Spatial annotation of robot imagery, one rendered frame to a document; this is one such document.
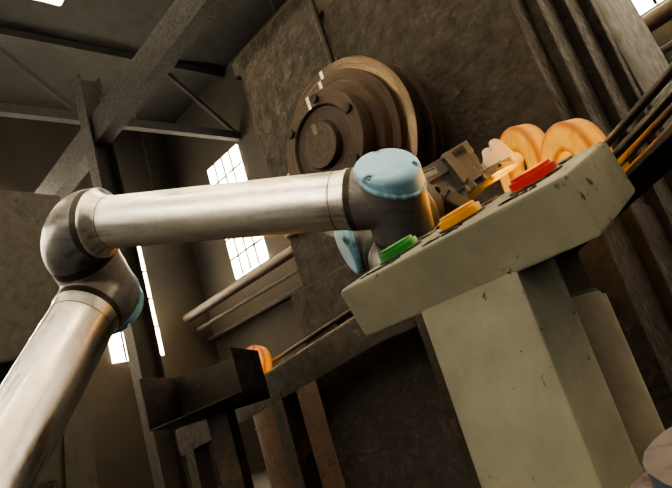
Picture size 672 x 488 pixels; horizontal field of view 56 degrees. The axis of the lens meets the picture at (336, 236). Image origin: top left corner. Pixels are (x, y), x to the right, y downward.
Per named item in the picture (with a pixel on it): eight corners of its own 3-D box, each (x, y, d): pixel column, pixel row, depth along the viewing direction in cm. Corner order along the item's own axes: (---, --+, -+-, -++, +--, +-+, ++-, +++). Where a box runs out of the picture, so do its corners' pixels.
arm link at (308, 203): (36, 182, 108) (425, 133, 86) (72, 238, 115) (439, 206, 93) (-5, 223, 99) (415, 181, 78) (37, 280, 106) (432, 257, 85)
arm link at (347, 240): (366, 288, 101) (336, 261, 109) (427, 250, 104) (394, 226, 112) (351, 244, 95) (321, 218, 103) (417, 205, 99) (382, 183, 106)
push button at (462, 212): (458, 229, 57) (448, 212, 57) (494, 211, 54) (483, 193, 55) (439, 244, 54) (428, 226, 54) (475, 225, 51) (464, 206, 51)
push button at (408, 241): (400, 260, 62) (391, 244, 62) (430, 244, 59) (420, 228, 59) (379, 275, 59) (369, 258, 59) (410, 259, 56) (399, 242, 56)
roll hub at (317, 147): (316, 219, 165) (288, 127, 173) (391, 170, 147) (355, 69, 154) (301, 219, 161) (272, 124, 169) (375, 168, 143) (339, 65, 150)
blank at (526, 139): (503, 152, 121) (487, 155, 121) (533, 105, 107) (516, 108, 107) (534, 223, 116) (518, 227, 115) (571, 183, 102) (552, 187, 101)
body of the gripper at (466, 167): (470, 137, 107) (413, 170, 104) (500, 177, 106) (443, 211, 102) (456, 156, 115) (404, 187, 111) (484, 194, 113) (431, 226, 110)
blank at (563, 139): (546, 162, 107) (528, 166, 106) (578, 95, 94) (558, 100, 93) (593, 235, 99) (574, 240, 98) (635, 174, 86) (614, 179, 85)
